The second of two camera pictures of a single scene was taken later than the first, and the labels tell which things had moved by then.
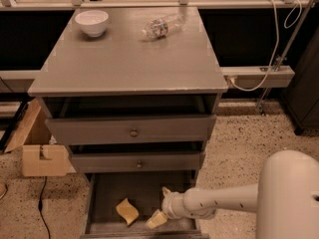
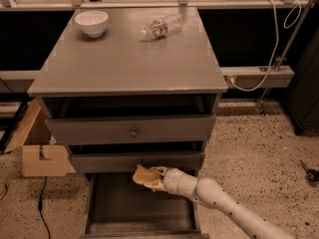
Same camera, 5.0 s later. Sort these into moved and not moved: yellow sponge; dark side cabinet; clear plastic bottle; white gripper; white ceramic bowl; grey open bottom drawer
Moved: white gripper; yellow sponge
Not moved: white ceramic bowl; clear plastic bottle; dark side cabinet; grey open bottom drawer
